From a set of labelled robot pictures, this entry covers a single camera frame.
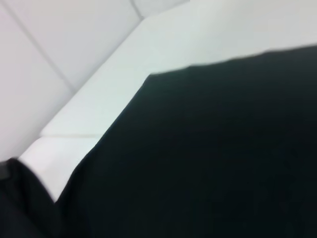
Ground black shirt with white print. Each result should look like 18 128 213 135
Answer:
0 43 317 238

